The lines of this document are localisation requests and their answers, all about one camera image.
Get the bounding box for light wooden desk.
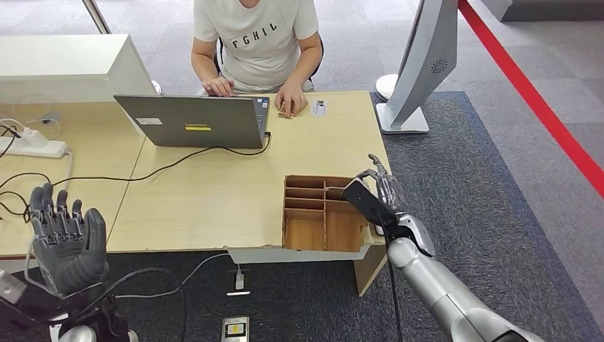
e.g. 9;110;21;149
0;101;147;261
105;90;395;299

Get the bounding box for person's right hand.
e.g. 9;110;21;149
202;76;236;98

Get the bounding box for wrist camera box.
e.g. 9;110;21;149
342;178;403;237
0;269;27;306

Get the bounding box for person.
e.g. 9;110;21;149
191;0;323;118

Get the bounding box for white cabinet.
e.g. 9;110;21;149
0;33;157;105

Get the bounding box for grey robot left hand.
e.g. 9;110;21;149
28;182;110;296

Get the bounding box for white floor cable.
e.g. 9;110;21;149
113;253;241;301

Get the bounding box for grey power strip cable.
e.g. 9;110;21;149
60;148;76;190

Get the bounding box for person's left hand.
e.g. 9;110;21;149
275;83;308;118

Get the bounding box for grey laptop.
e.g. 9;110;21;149
114;95;271;150

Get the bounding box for silver floor socket box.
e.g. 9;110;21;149
221;316;250;342

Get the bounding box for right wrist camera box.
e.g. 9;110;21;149
342;178;403;237

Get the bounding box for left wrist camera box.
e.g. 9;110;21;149
0;269;27;306

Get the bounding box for white floor plug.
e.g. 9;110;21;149
226;269;251;297

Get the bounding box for white power strip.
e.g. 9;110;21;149
0;128;71;160

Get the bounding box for silver monitor with stand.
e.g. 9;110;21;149
375;0;459;135

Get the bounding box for metal pole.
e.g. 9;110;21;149
82;0;113;36

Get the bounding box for black laptop power cable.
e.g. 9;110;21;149
47;133;274;188

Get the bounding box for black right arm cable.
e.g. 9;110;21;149
381;222;407;342

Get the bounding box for wooden compartment organizer box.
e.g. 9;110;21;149
282;175;370;254

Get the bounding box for black looped cables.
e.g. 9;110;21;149
0;125;53;224

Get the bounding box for grey platform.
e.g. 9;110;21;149
479;0;604;24

